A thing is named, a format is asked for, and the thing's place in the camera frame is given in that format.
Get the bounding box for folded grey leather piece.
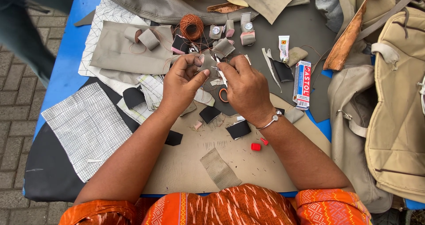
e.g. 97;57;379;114
212;38;236;60

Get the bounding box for orange patterned garment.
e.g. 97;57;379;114
59;183;373;225

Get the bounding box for red white glue box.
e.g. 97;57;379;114
292;60;312;111

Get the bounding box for grey leather bag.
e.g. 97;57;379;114
327;64;394;214

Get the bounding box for white grid fabric sheet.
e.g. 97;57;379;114
41;82;133;183

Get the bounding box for grey pink tab with button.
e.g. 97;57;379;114
240;12;256;46

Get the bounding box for white patterned fabric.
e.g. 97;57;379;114
78;0;151;97

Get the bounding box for long brown leather strip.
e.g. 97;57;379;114
322;0;396;71

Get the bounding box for person's right hand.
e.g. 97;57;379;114
216;55;276;126

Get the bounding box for person's left hand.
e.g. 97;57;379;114
159;54;211;118

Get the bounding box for dark grey leather sheet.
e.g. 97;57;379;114
199;0;336;123

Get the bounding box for large black leather sheet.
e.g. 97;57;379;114
23;77;141;203

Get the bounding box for small brown leather scrap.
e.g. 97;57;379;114
206;2;247;14

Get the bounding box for black leather scrap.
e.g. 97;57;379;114
199;105;222;124
165;130;184;147
272;59;295;83
122;87;147;110
226;119;252;140

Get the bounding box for beige bag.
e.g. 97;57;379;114
365;6;425;204

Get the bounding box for silver bracelet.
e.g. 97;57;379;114
256;108;284;131

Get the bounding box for rounded grey leather scrap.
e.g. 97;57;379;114
286;47;309;68

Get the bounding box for white glue tube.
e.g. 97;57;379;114
278;36;290;64

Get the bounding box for rolled grey leather strip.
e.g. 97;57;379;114
124;26;161;51

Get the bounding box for pile of grid paper scraps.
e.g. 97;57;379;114
116;74;216;125

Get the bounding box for small grey pink tab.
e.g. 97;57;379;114
224;20;235;38

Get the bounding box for thin white strip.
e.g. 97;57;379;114
261;48;283;93

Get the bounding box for small grey leather piece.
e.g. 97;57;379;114
199;50;220;80

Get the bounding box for large grey leather cover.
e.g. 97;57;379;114
98;0;311;25

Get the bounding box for black pink leather piece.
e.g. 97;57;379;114
171;35;190;55

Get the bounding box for coil of copper thread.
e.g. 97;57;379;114
179;14;205;41

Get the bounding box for grey tab with rhinestone button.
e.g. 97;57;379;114
209;25;224;40

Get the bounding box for tan cutting board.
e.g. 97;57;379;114
142;92;331;195

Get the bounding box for grey suede strip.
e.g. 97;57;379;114
199;147;243;190

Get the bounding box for orange handled scissors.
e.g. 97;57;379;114
212;54;230;103

